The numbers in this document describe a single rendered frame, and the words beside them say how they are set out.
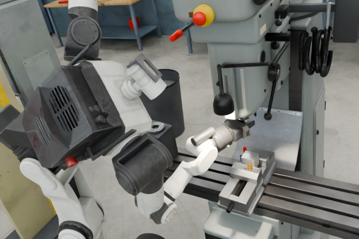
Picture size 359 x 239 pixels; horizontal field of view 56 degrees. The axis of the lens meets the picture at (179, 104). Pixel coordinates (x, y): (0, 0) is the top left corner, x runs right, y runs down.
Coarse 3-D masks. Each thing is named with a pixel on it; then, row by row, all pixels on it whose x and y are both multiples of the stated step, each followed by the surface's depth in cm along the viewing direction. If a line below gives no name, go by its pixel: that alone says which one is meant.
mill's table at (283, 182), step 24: (168, 168) 169; (216, 168) 163; (192, 192) 160; (216, 192) 151; (264, 192) 145; (288, 192) 142; (312, 192) 140; (336, 192) 138; (288, 216) 137; (312, 216) 131; (336, 216) 128
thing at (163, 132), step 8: (152, 120) 175; (152, 128) 166; (160, 128) 165; (168, 128) 166; (152, 136) 162; (160, 136) 162; (168, 136) 167; (168, 144) 168; (176, 144) 174; (176, 152) 175
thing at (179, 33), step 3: (189, 24) 110; (192, 24) 110; (186, 27) 108; (189, 27) 109; (177, 30) 104; (180, 30) 104; (183, 30) 106; (174, 33) 102; (177, 33) 103; (180, 33) 103; (171, 36) 101; (174, 36) 101; (177, 36) 102; (180, 36) 104; (171, 39) 101; (174, 39) 101
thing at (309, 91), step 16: (304, 0) 162; (320, 0) 158; (304, 16) 150; (320, 16) 156; (304, 48) 148; (320, 48) 168; (288, 80) 159; (304, 80) 156; (320, 80) 179; (288, 96) 164; (304, 96) 160; (320, 96) 181; (304, 112) 164; (320, 112) 182; (304, 128) 169; (320, 128) 188; (304, 144) 174; (320, 144) 194; (304, 160) 180; (320, 160) 201; (320, 176) 208
